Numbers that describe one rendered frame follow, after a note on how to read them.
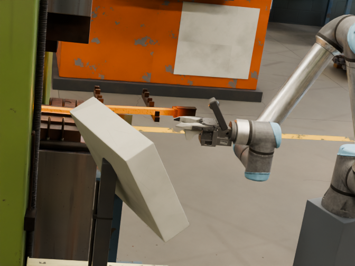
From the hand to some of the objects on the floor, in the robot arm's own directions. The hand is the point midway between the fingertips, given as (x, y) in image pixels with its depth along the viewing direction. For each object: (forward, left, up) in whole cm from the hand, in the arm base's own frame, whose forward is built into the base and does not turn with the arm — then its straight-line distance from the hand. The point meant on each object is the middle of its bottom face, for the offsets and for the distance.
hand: (178, 121), depth 231 cm
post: (+48, +41, -100) cm, 118 cm away
